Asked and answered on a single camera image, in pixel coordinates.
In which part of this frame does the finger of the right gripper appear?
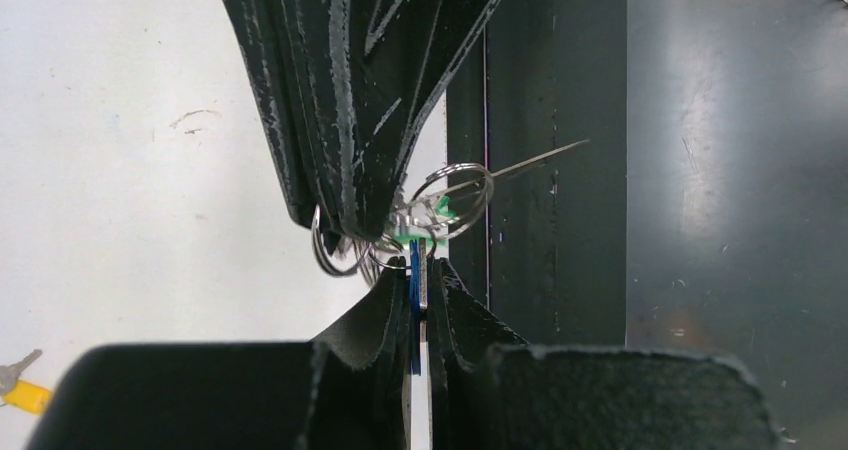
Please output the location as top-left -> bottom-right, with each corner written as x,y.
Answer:
222,0 -> 358,235
344,0 -> 501,239

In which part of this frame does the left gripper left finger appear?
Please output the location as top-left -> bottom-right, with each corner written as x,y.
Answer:
305,257 -> 411,449

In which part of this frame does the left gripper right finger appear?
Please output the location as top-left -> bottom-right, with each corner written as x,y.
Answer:
427,258 -> 528,449

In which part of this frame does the blue tagged key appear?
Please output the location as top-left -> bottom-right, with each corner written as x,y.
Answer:
405,238 -> 435,450

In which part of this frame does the metal keyring with coloured keys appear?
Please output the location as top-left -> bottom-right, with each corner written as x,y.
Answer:
310,139 -> 589,285

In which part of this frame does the yellow tagged loose key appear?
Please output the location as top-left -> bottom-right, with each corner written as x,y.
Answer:
1,349 -> 52,415

